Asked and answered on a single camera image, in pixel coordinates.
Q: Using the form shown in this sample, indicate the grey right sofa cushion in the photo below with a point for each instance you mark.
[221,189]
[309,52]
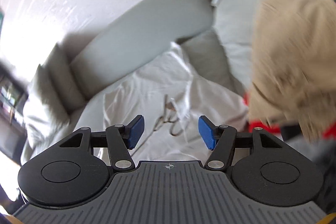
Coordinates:
[233,23]

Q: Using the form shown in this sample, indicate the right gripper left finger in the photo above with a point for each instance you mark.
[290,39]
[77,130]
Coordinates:
[79,167]

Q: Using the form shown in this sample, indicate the tan garment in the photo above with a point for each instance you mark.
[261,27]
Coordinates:
[293,57]

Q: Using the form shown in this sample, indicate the red garment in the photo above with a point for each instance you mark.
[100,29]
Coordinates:
[316,123]

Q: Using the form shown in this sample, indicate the white hoodie with drawstring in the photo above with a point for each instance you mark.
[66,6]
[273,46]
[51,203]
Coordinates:
[167,92]

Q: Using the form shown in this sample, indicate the beige left sofa pillow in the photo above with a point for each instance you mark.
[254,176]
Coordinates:
[63,81]

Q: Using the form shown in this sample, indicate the grey sofa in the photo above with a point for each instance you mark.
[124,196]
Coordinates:
[144,32]

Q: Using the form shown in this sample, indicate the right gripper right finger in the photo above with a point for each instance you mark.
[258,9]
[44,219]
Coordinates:
[260,165]

